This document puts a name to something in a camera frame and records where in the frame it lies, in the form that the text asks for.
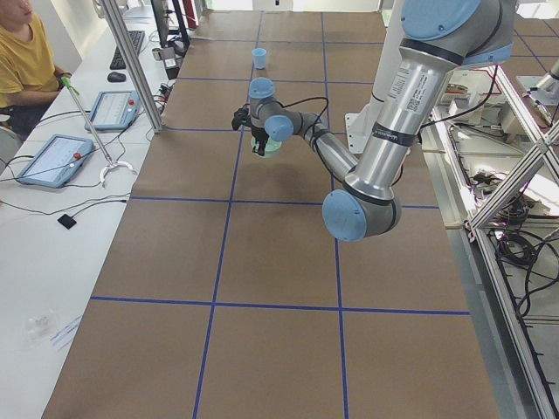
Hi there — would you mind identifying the black keyboard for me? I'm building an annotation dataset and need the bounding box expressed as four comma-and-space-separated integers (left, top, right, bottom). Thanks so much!
108, 30, 146, 71

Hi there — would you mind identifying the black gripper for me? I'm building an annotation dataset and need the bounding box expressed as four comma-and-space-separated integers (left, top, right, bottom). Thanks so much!
251, 126, 269, 156

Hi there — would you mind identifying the aluminium frame post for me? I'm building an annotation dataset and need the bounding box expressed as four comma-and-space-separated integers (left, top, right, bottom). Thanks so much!
100, 0, 162, 134

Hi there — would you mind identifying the near blue teach pendant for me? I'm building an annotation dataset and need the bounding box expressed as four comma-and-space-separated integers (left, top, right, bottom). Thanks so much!
16, 134, 93, 189

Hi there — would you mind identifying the small black square pad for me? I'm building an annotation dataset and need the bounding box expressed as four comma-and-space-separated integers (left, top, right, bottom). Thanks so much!
57, 214, 77, 230

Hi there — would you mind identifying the black computer mouse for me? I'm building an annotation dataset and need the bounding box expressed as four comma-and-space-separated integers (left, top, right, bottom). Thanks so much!
107, 72, 127, 83

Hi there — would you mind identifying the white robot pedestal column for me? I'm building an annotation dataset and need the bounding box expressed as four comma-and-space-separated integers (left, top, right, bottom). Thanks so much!
345, 1, 404, 155

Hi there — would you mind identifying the light blue plastic cup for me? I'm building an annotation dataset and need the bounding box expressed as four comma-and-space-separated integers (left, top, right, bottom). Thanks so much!
252, 47, 267, 70

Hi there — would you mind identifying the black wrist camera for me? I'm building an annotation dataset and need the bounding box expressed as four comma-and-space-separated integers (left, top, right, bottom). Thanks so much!
231, 106, 252, 131

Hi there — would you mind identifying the blue teach pendant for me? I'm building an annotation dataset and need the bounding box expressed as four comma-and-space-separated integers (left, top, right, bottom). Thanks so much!
89, 91, 141, 132
16, 134, 93, 189

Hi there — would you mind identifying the black camera cable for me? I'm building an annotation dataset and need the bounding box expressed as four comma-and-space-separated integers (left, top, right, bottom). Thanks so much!
279, 96, 329, 132

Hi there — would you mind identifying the green ceramic bowl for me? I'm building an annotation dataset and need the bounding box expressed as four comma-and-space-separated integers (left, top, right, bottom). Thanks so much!
257, 138, 282, 158

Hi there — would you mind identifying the far blue teach pendant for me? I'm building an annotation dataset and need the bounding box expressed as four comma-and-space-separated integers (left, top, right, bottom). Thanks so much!
89, 91, 141, 132

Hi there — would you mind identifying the reacher grabber stick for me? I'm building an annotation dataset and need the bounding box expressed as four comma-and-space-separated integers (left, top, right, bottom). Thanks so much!
60, 76, 137, 187

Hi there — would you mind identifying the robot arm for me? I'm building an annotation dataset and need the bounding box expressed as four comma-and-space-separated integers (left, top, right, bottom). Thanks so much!
245, 1, 516, 242

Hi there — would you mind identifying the person in yellow shirt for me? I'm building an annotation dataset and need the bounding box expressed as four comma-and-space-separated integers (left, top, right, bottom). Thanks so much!
1, 1, 72, 137

